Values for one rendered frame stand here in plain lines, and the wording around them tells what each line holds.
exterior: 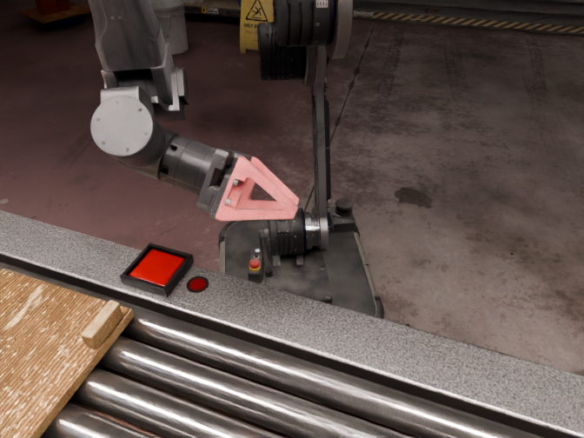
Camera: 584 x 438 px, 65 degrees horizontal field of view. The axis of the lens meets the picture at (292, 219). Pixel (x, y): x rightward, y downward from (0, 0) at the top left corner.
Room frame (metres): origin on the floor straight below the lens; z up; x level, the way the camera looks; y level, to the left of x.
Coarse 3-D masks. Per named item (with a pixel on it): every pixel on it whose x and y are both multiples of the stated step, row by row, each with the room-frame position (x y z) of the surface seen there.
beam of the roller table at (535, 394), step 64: (0, 256) 0.52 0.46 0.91; (64, 256) 0.51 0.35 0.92; (128, 256) 0.51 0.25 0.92; (192, 320) 0.40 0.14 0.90; (256, 320) 0.39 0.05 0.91; (320, 320) 0.39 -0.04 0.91; (384, 320) 0.39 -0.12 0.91; (384, 384) 0.31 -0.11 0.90; (448, 384) 0.30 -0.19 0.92; (512, 384) 0.30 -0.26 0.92; (576, 384) 0.30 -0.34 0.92
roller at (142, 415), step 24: (96, 384) 0.29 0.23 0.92; (120, 384) 0.29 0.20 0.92; (120, 408) 0.27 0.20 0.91; (144, 408) 0.27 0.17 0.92; (168, 408) 0.26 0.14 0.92; (192, 408) 0.27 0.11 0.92; (168, 432) 0.24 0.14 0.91; (192, 432) 0.24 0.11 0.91; (216, 432) 0.24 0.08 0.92; (240, 432) 0.24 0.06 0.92; (264, 432) 0.24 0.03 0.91
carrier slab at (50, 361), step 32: (0, 288) 0.43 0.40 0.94; (32, 288) 0.43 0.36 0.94; (0, 320) 0.38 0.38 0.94; (32, 320) 0.38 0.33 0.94; (64, 320) 0.38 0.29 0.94; (128, 320) 0.38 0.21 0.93; (0, 352) 0.33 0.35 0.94; (32, 352) 0.33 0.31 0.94; (64, 352) 0.33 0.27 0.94; (96, 352) 0.33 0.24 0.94; (0, 384) 0.28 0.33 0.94; (32, 384) 0.28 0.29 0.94; (64, 384) 0.28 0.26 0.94; (0, 416) 0.25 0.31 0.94; (32, 416) 0.25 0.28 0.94
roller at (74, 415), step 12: (72, 408) 0.27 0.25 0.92; (60, 420) 0.25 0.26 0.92; (72, 420) 0.25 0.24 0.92; (84, 420) 0.25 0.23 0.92; (96, 420) 0.25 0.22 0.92; (108, 420) 0.26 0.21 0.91; (48, 432) 0.24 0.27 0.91; (60, 432) 0.24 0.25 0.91; (72, 432) 0.24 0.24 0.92; (84, 432) 0.24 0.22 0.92; (96, 432) 0.24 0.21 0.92; (108, 432) 0.24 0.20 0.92; (120, 432) 0.24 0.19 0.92; (132, 432) 0.24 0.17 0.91
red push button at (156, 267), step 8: (152, 256) 0.50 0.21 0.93; (160, 256) 0.50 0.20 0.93; (168, 256) 0.50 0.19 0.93; (176, 256) 0.50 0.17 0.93; (144, 264) 0.48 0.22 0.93; (152, 264) 0.48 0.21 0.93; (160, 264) 0.48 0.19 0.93; (168, 264) 0.48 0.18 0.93; (176, 264) 0.48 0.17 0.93; (136, 272) 0.47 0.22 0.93; (144, 272) 0.47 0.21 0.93; (152, 272) 0.47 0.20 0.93; (160, 272) 0.47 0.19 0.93; (168, 272) 0.47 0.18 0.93; (144, 280) 0.45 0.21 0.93; (152, 280) 0.45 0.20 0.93; (160, 280) 0.45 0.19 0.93; (168, 280) 0.45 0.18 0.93
